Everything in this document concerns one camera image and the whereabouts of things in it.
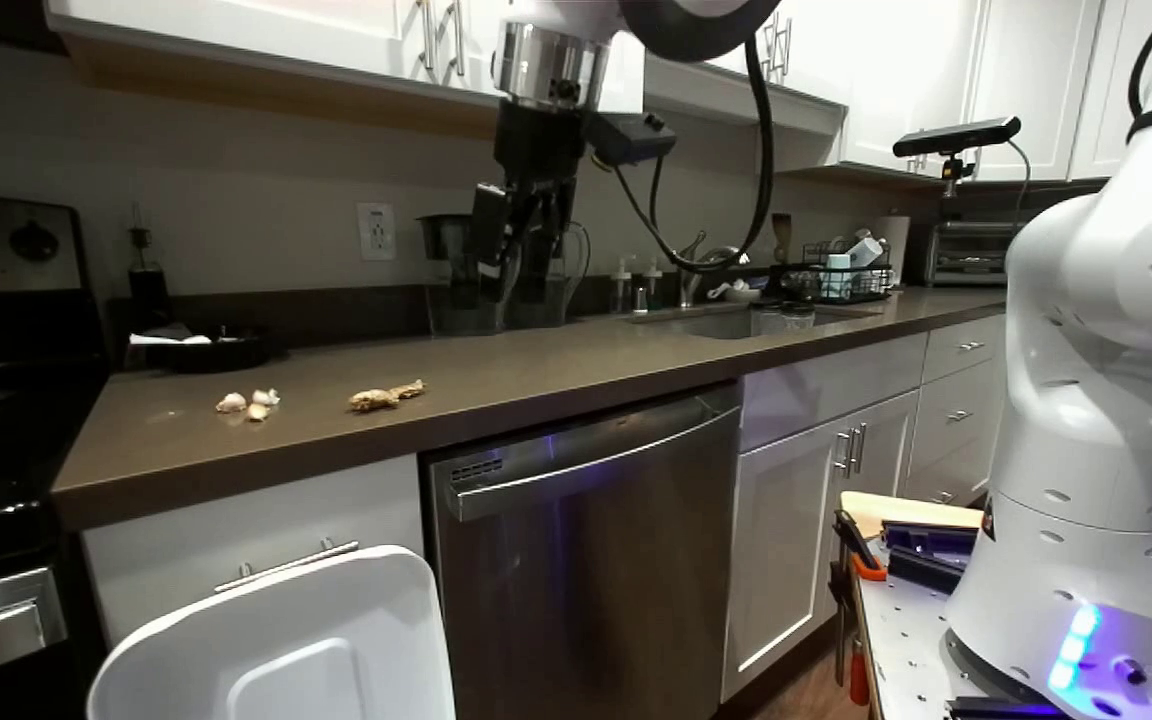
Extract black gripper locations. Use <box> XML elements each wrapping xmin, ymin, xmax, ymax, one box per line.
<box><xmin>463</xmin><ymin>96</ymin><xmax>598</xmax><ymax>331</ymax></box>

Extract white trash bin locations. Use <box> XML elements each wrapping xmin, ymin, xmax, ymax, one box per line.
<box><xmin>83</xmin><ymin>538</ymin><xmax>461</xmax><ymax>720</ymax></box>

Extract small soap bottles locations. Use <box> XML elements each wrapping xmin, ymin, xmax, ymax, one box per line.
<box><xmin>607</xmin><ymin>256</ymin><xmax>673</xmax><ymax>318</ymax></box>

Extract chrome sink faucet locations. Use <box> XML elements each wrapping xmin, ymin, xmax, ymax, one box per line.
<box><xmin>673</xmin><ymin>230</ymin><xmax>756</xmax><ymax>317</ymax></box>

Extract small tan object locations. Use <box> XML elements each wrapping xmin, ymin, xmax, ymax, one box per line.
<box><xmin>209</xmin><ymin>383</ymin><xmax>285</xmax><ymax>429</ymax></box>

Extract stainless steel dishwasher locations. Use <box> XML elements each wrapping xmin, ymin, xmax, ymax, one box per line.
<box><xmin>419</xmin><ymin>379</ymin><xmax>750</xmax><ymax>720</ymax></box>

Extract black dish rack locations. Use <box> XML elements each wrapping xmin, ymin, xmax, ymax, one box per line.
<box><xmin>771</xmin><ymin>251</ymin><xmax>903</xmax><ymax>306</ymax></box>

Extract black shallow pan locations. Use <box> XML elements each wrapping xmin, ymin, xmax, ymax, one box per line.
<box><xmin>120</xmin><ymin>324</ymin><xmax>285</xmax><ymax>377</ymax></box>

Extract white wide cabinet drawer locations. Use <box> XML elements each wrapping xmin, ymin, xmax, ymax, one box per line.
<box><xmin>735</xmin><ymin>326</ymin><xmax>937</xmax><ymax>454</ymax></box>

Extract dark glass bottle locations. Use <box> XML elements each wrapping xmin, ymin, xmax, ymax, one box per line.
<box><xmin>126</xmin><ymin>220</ymin><xmax>176</xmax><ymax>331</ymax></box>

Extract white drawer beside stove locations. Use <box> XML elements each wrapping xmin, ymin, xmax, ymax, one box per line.
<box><xmin>76</xmin><ymin>450</ymin><xmax>429</xmax><ymax>646</ymax></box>

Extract white lower cabinet door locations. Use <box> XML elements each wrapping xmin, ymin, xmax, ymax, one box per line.
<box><xmin>717</xmin><ymin>415</ymin><xmax>858</xmax><ymax>706</ymax></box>

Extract white narrow cabinet door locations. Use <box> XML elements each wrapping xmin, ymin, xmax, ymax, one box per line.
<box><xmin>844</xmin><ymin>388</ymin><xmax>925</xmax><ymax>500</ymax></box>

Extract white small cabinet drawer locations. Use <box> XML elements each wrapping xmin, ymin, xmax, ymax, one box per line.
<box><xmin>918</xmin><ymin>313</ymin><xmax>1010</xmax><ymax>388</ymax></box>

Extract light wooden board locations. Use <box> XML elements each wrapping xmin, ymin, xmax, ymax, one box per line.
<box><xmin>837</xmin><ymin>488</ymin><xmax>987</xmax><ymax>538</ymax></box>

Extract white upper corner cabinet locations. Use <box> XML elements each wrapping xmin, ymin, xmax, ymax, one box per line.
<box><xmin>750</xmin><ymin>0</ymin><xmax>1152</xmax><ymax>188</ymax></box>

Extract black kitchen stove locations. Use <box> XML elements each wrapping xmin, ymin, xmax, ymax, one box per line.
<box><xmin>0</xmin><ymin>188</ymin><xmax>112</xmax><ymax>720</ymax></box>

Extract white perforated robot table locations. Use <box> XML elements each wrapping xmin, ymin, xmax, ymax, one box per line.
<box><xmin>849</xmin><ymin>572</ymin><xmax>1073</xmax><ymax>720</ymax></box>

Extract white wall outlet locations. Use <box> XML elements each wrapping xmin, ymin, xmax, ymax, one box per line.
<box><xmin>353</xmin><ymin>200</ymin><xmax>399</xmax><ymax>265</ymax></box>

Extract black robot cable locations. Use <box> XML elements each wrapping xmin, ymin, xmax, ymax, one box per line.
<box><xmin>607</xmin><ymin>27</ymin><xmax>785</xmax><ymax>279</ymax></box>

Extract black camera on stand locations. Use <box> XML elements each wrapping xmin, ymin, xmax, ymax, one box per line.
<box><xmin>888</xmin><ymin>113</ymin><xmax>1029</xmax><ymax>202</ymax></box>

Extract orange handled tool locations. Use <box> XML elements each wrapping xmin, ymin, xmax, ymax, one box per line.
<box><xmin>828</xmin><ymin>504</ymin><xmax>897</xmax><ymax>713</ymax></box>

